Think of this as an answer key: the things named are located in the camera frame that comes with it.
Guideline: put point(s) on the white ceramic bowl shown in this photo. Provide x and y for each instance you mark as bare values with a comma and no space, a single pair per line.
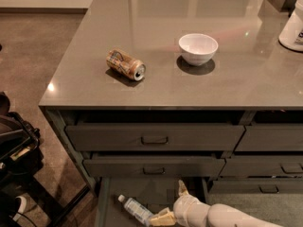
197,49

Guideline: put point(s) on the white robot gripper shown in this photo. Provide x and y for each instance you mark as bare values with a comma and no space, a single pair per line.
186,207

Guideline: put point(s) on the crushed orange soda can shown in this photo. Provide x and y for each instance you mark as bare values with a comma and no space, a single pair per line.
126,65

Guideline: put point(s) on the grey counter cabinet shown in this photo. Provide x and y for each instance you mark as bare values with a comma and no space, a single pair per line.
252,79

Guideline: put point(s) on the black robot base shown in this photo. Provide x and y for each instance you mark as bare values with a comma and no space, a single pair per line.
19,157

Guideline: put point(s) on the white wipes canister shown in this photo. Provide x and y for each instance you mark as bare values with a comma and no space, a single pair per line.
292,34

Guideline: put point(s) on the middle left grey drawer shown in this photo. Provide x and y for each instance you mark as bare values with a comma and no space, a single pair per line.
153,165

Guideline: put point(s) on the middle right grey drawer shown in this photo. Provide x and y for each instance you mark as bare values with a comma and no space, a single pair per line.
263,166

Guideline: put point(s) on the bottom right grey drawer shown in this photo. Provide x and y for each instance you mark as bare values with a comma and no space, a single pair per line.
257,186

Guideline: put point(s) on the blue plastic water bottle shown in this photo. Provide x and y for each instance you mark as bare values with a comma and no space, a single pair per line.
136,209

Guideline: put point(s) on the grey drawer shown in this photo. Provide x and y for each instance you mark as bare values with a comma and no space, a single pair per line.
153,165
153,136
257,186
272,137
263,166

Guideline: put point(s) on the open bottom left drawer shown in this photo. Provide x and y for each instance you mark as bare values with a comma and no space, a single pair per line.
155,193

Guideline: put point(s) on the top right grey drawer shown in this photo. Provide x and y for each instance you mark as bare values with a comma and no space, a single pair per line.
272,137

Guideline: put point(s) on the top left grey drawer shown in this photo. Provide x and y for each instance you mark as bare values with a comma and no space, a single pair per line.
153,136

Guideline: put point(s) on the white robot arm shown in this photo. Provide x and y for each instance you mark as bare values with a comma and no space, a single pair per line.
221,215

